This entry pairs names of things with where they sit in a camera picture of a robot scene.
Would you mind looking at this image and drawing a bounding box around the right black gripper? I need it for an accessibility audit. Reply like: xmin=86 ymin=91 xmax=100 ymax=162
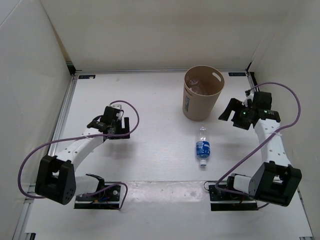
xmin=218 ymin=98 xmax=255 ymax=131

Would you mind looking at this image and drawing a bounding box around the small clear labelled bottle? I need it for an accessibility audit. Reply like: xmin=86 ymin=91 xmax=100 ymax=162
xmin=189 ymin=85 xmax=208 ymax=96

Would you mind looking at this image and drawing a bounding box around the blue label plastic bottle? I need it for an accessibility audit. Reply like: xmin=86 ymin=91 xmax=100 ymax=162
xmin=195 ymin=126 xmax=211 ymax=168

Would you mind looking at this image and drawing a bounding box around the clear plastic bottle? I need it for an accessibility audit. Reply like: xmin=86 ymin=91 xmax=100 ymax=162
xmin=188 ymin=77 xmax=202 ymax=87

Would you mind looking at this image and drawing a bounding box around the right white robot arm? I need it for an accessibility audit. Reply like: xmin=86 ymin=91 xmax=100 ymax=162
xmin=215 ymin=91 xmax=302 ymax=207

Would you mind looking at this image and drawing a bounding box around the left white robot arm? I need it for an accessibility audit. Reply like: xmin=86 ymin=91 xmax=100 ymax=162
xmin=35 ymin=104 xmax=130 ymax=205

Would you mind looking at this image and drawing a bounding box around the brown cylindrical bin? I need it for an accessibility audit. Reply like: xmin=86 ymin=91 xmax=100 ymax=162
xmin=182 ymin=65 xmax=225 ymax=122

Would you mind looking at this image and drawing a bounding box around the dark blue corner label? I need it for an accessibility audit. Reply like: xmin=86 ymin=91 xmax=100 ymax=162
xmin=228 ymin=72 xmax=246 ymax=77

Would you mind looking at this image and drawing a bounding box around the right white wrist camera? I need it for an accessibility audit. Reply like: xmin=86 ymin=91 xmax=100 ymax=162
xmin=242 ymin=90 xmax=254 ymax=108

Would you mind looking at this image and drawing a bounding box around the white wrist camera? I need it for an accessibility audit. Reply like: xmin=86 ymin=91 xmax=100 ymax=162
xmin=110 ymin=104 xmax=124 ymax=119
xmin=242 ymin=90 xmax=254 ymax=108

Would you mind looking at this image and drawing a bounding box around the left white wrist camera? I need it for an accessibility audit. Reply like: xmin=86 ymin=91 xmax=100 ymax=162
xmin=110 ymin=104 xmax=124 ymax=119

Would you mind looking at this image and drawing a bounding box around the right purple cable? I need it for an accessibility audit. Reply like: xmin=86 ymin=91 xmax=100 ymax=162
xmin=214 ymin=82 xmax=302 ymax=210

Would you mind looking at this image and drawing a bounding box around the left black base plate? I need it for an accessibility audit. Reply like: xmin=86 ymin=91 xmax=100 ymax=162
xmin=73 ymin=184 xmax=121 ymax=210

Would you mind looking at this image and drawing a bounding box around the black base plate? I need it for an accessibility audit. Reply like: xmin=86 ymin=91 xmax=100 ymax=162
xmin=203 ymin=181 xmax=258 ymax=212
xmin=73 ymin=184 xmax=121 ymax=210

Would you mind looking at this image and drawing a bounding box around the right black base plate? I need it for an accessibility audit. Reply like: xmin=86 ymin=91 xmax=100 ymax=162
xmin=203 ymin=181 xmax=258 ymax=212

